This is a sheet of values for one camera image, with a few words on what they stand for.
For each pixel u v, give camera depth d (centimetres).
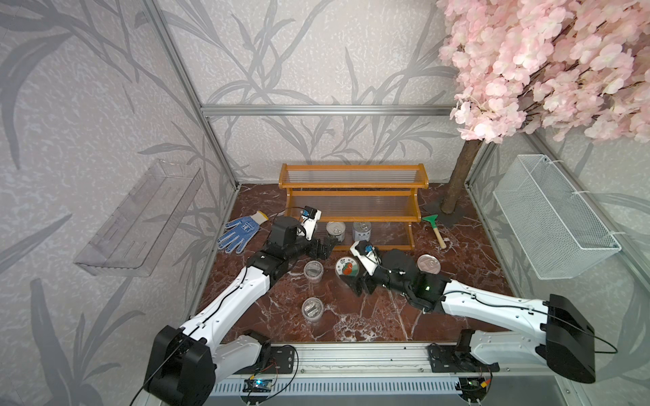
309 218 69
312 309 78
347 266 85
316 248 69
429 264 82
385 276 59
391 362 74
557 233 60
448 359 74
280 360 73
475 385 74
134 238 67
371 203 116
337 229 96
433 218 104
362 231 93
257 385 70
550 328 42
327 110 96
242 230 104
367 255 63
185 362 38
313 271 87
